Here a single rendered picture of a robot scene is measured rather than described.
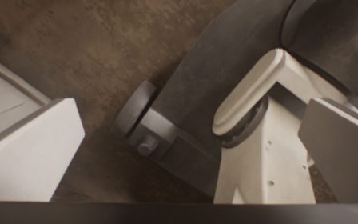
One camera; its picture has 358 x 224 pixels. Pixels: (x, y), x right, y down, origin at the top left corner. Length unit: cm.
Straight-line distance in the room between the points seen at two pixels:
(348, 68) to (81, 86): 77
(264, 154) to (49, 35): 77
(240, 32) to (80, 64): 56
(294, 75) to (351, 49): 8
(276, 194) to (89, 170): 87
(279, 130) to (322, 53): 14
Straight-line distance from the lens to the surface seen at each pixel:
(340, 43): 39
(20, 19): 94
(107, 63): 77
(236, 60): 52
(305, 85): 39
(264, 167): 31
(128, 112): 57
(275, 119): 40
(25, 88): 96
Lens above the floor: 68
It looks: 65 degrees down
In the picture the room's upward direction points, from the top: 162 degrees counter-clockwise
